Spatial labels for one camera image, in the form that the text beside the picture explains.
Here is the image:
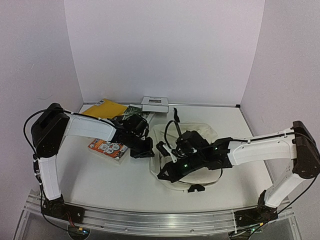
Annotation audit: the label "yellow hardcover book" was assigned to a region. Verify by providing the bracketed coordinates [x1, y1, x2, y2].
[82, 98, 128, 119]

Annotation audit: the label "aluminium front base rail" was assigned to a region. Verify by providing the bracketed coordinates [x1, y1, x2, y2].
[20, 192, 300, 237]

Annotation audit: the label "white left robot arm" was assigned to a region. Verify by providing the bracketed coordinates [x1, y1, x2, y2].
[26, 103, 155, 218]

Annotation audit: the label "white box with photo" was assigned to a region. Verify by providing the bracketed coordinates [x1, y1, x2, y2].
[141, 96, 169, 113]

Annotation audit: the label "beige canvas student bag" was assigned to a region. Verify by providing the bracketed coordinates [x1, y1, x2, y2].
[149, 122, 223, 193]

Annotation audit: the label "dark Three Days book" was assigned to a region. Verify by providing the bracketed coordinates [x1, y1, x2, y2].
[113, 104, 155, 123]

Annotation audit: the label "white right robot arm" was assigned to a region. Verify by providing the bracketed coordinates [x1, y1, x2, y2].
[156, 121, 320, 227]

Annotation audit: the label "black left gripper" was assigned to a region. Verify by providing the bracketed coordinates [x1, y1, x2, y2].
[125, 132, 154, 159]

